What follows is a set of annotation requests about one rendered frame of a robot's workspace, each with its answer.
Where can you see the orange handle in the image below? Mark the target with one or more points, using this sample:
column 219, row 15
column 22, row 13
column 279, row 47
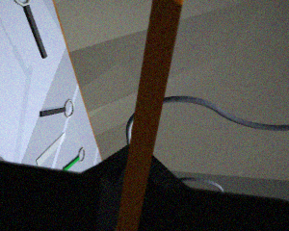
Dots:
column 160, row 41

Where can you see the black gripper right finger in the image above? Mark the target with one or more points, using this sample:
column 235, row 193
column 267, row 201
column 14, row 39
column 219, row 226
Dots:
column 171, row 205

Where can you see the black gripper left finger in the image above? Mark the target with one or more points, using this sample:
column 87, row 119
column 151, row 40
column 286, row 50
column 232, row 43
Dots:
column 63, row 200

